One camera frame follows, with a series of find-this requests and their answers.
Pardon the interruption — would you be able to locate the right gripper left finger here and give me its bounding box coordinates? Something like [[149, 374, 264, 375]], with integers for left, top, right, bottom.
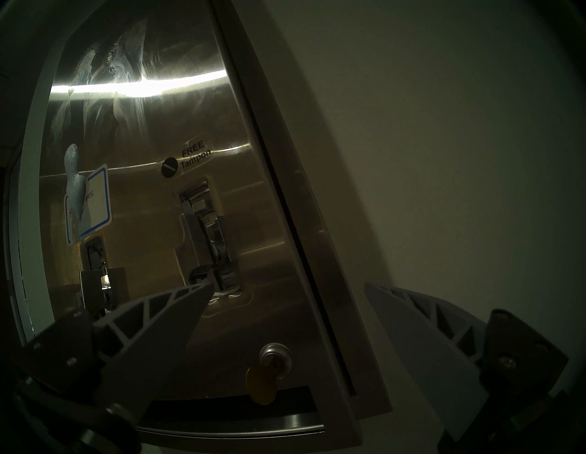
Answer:
[[18, 281, 215, 428]]

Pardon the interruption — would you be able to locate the white cleaner foam blob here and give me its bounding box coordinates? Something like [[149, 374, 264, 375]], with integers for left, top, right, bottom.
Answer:
[[64, 143, 87, 225]]

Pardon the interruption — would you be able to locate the free tampon sticker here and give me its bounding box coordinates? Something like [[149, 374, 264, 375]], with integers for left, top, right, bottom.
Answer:
[[161, 137, 213, 179]]

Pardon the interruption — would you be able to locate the brass key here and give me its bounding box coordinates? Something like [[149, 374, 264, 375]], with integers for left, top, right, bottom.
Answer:
[[245, 364, 279, 405]]

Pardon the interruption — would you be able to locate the stainless steel wall dispenser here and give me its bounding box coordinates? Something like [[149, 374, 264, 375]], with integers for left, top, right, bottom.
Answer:
[[9, 0, 394, 451]]

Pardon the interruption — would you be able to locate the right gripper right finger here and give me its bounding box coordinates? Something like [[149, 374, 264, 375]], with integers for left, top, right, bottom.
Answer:
[[365, 283, 570, 441]]

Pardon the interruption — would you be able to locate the blue bordered white label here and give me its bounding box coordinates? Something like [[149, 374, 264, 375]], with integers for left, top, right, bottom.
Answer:
[[64, 164, 113, 248]]

